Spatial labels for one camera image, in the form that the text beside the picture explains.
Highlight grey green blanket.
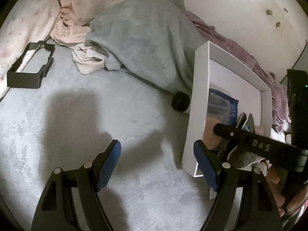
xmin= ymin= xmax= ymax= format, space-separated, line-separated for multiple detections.
xmin=85 ymin=0 xmax=205 ymax=95

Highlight purple striped blanket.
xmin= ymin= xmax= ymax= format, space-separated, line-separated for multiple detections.
xmin=183 ymin=10 xmax=291 ymax=133

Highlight black white plush dog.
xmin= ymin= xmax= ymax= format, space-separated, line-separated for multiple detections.
xmin=172 ymin=92 xmax=191 ymax=114

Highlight white socks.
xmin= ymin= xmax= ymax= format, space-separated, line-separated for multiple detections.
xmin=72 ymin=43 xmax=106 ymax=74

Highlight person's right hand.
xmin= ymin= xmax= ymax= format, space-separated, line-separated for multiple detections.
xmin=258 ymin=160 xmax=307 ymax=217

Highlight pink ruffled pillow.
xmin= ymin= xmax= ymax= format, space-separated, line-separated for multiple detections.
xmin=50 ymin=0 xmax=124 ymax=48

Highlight round pink puff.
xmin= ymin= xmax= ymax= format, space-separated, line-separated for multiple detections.
xmin=203 ymin=117 xmax=221 ymax=150

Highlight white shallow tray box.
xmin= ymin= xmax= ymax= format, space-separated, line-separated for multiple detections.
xmin=182 ymin=41 xmax=272 ymax=177

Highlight green plaid pouch pink button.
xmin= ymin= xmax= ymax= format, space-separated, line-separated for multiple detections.
xmin=218 ymin=112 xmax=263 ymax=169

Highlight pink floral pillow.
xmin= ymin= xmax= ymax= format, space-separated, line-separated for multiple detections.
xmin=1 ymin=0 xmax=60 ymax=97

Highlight blue packet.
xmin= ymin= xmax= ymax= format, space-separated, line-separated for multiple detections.
xmin=207 ymin=89 xmax=239 ymax=125

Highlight black rectangular frame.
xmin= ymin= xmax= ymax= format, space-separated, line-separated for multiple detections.
xmin=6 ymin=41 xmax=55 ymax=89

